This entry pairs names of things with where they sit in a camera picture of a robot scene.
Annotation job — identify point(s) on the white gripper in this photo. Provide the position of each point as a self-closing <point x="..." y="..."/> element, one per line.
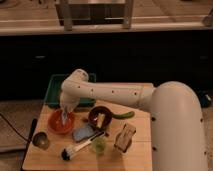
<point x="68" y="103"/>

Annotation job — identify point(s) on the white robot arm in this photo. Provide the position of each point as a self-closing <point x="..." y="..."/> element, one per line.
<point x="177" y="130"/>

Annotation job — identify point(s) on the red bowl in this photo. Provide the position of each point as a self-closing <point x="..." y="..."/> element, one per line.
<point x="55" y="124"/>

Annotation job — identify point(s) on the dark brown bowl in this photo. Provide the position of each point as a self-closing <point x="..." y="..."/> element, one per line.
<point x="93" y="114"/>

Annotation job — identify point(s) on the green tray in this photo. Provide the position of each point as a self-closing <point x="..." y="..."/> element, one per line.
<point x="54" y="90"/>

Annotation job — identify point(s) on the blue grey cloth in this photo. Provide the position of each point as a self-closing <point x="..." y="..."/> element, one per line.
<point x="82" y="133"/>

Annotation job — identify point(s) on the yellow food piece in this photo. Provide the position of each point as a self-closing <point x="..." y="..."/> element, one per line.
<point x="100" y="120"/>

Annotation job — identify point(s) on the black white brush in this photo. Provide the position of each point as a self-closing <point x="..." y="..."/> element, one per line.
<point x="69" y="152"/>

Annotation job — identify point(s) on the green cup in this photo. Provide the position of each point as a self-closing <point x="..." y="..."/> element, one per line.
<point x="99" y="145"/>

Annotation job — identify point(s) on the green pepper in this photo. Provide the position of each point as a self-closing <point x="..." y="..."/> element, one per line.
<point x="124" y="116"/>

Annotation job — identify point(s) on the blue black device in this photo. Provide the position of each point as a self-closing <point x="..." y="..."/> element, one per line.
<point x="205" y="100"/>

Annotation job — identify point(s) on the wooden frame stand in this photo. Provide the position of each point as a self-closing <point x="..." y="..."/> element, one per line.
<point x="94" y="12"/>

